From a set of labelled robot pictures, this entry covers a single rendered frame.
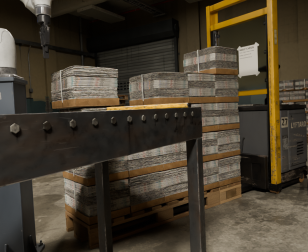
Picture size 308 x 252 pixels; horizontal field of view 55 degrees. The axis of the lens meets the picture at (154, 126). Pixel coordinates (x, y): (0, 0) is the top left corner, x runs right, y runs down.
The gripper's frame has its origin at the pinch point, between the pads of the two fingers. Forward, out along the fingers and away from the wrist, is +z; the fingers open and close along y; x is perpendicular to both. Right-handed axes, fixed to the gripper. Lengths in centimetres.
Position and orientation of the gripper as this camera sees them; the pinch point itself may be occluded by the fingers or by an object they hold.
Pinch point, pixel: (45, 52)
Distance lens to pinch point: 191.4
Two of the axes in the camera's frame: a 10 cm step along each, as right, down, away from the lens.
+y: -6.1, -0.1, 7.9
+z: 0.5, 10.0, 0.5
